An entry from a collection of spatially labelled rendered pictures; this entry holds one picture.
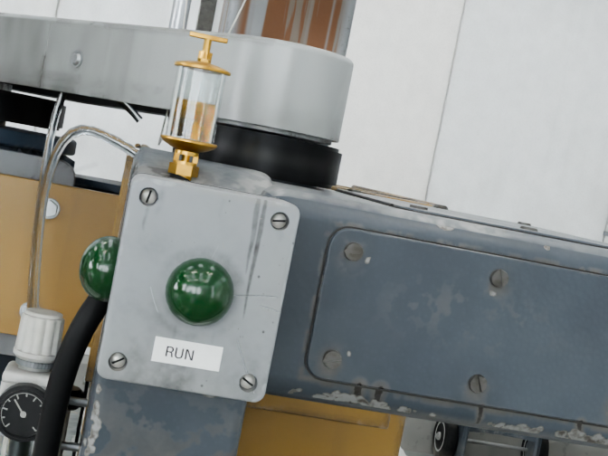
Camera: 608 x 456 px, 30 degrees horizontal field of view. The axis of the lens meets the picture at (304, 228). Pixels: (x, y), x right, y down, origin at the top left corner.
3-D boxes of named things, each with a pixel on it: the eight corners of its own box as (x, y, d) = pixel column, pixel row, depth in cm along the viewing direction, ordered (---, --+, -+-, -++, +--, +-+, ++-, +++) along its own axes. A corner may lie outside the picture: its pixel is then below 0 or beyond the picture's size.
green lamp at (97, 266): (71, 301, 49) (83, 233, 49) (75, 291, 52) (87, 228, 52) (129, 311, 50) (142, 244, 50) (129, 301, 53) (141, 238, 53)
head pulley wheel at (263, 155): (195, 164, 65) (204, 120, 65) (188, 160, 74) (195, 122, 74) (347, 193, 66) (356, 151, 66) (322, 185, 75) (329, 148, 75)
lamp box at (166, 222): (94, 377, 49) (132, 173, 49) (98, 357, 54) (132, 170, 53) (263, 404, 50) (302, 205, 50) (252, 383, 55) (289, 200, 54)
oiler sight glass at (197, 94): (165, 134, 56) (178, 64, 56) (164, 134, 58) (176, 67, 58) (215, 144, 56) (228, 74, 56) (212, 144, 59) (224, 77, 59)
